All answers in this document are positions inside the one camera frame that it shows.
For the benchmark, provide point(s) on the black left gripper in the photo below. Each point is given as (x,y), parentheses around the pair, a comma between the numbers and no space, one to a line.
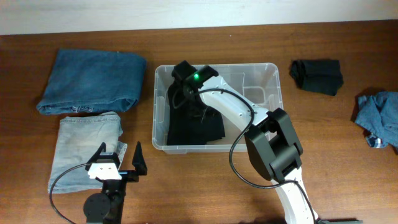
(125,175)

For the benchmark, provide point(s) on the large black garment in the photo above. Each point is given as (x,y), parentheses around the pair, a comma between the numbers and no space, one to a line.
(190,122)

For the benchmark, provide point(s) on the small black garment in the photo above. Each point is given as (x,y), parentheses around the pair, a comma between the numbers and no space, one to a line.
(318,76)

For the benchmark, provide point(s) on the blue shirt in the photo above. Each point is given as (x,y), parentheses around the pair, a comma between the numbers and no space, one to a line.
(378,115)

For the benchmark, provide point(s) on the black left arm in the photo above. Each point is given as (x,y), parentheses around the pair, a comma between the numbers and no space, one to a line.
(107,205)

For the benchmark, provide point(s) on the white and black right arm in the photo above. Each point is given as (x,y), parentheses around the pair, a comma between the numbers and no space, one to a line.
(272,144)

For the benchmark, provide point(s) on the light blue folded jeans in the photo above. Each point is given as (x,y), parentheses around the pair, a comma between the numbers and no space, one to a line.
(78,139)

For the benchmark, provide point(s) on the clear plastic storage bin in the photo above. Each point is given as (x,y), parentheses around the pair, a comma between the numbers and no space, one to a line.
(258,82)

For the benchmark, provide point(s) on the dark blue folded jeans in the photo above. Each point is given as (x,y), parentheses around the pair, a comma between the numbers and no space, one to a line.
(93,81)

